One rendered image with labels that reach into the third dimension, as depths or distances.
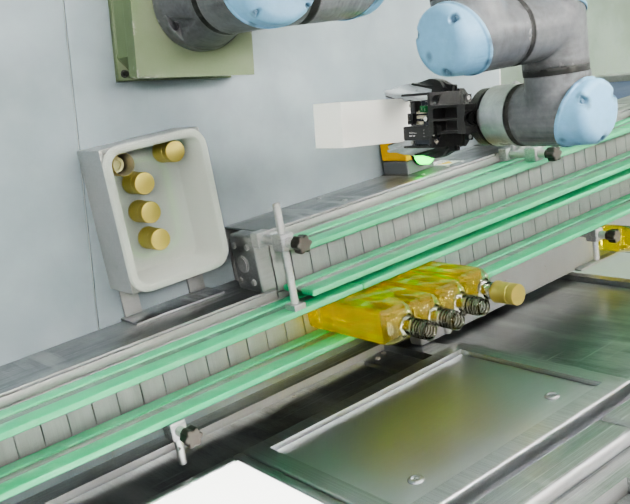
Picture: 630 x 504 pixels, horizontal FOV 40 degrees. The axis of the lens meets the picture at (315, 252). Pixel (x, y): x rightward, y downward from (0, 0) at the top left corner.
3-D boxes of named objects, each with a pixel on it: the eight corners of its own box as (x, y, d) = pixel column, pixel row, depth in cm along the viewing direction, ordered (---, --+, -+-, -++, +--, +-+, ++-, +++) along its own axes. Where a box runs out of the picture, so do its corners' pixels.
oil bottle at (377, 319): (309, 327, 146) (397, 350, 129) (303, 296, 145) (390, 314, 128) (334, 316, 149) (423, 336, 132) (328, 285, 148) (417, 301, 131)
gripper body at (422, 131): (397, 92, 115) (465, 86, 105) (443, 89, 120) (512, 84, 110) (400, 150, 116) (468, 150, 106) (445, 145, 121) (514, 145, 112)
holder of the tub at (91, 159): (118, 321, 139) (141, 328, 133) (76, 151, 132) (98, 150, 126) (209, 287, 149) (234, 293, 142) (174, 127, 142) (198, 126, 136)
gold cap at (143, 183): (119, 173, 135) (132, 174, 131) (139, 169, 137) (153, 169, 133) (124, 196, 135) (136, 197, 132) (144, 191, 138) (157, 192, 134)
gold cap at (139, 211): (126, 202, 136) (138, 203, 132) (146, 197, 138) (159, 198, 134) (130, 224, 137) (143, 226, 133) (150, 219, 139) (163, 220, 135)
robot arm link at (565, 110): (620, 64, 98) (625, 140, 100) (540, 72, 107) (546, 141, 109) (577, 73, 93) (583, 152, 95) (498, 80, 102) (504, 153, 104)
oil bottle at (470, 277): (384, 294, 156) (475, 311, 139) (380, 264, 155) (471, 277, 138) (407, 285, 159) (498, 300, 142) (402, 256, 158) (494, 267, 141)
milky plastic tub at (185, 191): (111, 290, 137) (136, 297, 130) (76, 150, 132) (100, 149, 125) (204, 258, 147) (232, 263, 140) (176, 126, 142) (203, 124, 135)
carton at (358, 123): (313, 104, 121) (340, 102, 117) (435, 96, 136) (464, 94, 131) (315, 148, 122) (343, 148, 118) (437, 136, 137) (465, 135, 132)
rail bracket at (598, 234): (559, 258, 186) (614, 265, 176) (555, 228, 185) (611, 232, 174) (570, 253, 189) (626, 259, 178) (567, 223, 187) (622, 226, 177)
